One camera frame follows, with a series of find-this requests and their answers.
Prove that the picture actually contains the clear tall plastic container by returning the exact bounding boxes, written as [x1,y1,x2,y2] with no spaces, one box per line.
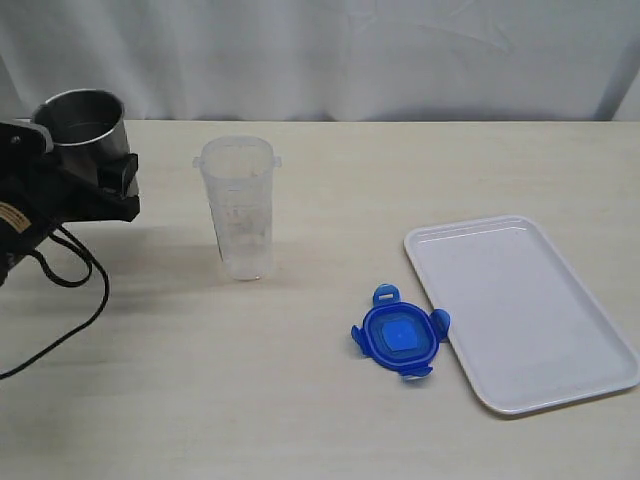
[193,135,281,281]

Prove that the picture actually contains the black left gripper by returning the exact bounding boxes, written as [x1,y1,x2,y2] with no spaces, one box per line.
[1,120,140,235]

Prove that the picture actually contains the black cable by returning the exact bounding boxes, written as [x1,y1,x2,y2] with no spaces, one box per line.
[0,223,111,381]

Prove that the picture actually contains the stainless steel cup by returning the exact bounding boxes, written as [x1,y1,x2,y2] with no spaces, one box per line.
[31,89,130,170]

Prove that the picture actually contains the blue plastic snap lid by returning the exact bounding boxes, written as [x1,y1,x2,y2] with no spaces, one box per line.
[351,284,451,380]

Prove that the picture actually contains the white fabric backdrop curtain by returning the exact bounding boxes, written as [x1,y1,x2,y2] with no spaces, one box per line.
[1,0,639,121]

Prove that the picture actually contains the white rectangular plastic tray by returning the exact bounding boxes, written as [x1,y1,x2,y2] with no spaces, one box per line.
[404,215,639,416]

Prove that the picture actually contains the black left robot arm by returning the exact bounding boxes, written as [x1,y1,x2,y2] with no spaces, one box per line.
[1,120,140,288]

